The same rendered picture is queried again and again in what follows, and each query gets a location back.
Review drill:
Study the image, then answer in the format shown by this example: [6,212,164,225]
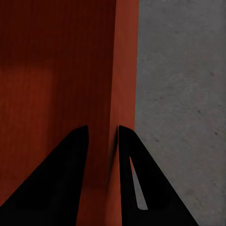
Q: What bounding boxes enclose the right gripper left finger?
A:
[0,125,89,226]

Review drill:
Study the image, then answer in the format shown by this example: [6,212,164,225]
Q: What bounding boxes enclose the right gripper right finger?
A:
[118,125,199,226]

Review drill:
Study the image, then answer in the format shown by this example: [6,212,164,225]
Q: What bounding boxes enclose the storage box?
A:
[0,0,139,226]

